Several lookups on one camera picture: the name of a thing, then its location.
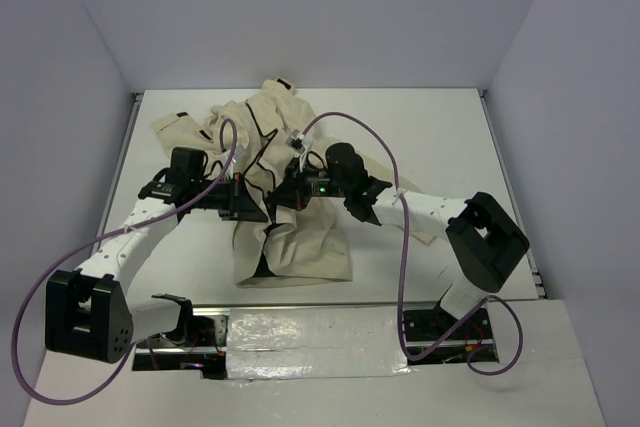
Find silver tape sheet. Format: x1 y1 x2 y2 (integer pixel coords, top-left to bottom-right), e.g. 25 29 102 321
226 306 410 380

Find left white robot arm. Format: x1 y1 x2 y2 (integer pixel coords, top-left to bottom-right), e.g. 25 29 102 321
45 147 267 363

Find right table edge rail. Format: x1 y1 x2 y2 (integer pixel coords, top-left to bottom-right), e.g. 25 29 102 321
477 89 548 300

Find beige jacket black lining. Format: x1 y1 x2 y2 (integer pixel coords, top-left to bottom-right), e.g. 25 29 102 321
149 77 436 289

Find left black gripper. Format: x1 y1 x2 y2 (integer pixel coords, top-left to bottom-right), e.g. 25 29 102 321
190 172 267 222

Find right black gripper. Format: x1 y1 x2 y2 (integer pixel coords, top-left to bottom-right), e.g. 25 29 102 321
267 154 350 210

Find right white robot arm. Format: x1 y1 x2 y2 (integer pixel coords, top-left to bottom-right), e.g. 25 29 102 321
267 143 530 338

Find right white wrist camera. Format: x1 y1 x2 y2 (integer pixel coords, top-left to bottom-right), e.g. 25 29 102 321
285 130 313 163

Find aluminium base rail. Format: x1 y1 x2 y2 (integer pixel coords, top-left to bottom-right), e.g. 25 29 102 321
132 301 501 373

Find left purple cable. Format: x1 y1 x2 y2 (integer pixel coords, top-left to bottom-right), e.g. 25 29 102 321
10 118 239 404

